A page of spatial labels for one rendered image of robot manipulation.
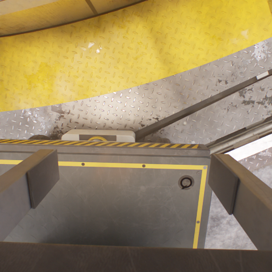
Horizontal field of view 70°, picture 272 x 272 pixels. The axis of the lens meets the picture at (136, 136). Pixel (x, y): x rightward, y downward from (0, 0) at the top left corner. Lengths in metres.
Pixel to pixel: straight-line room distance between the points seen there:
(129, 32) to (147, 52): 0.10
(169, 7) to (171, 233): 0.76
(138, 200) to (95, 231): 0.16
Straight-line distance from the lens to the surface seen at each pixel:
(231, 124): 0.90
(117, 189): 0.56
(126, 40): 0.82
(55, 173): 0.17
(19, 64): 0.93
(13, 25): 0.86
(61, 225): 0.66
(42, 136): 0.82
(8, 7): 0.65
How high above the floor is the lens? 0.80
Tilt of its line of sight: 75 degrees down
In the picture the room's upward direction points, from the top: 176 degrees counter-clockwise
